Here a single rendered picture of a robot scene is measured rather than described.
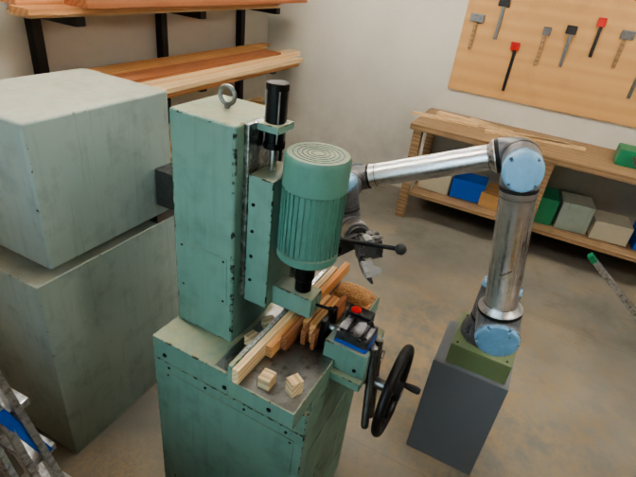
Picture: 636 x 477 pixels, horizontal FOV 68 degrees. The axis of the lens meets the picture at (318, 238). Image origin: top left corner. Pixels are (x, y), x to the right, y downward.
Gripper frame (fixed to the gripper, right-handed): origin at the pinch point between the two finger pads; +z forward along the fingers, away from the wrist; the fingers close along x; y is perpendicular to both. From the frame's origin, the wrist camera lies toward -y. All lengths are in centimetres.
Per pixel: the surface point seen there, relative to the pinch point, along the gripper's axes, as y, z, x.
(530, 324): 141, -103, 123
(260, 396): -37.8, 23.7, 20.6
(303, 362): -24.5, 13.0, 21.2
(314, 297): -18.0, 2.4, 7.2
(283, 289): -26.6, -2.2, 5.3
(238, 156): -35, 0, -37
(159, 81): -73, -213, -36
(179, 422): -67, -12, 58
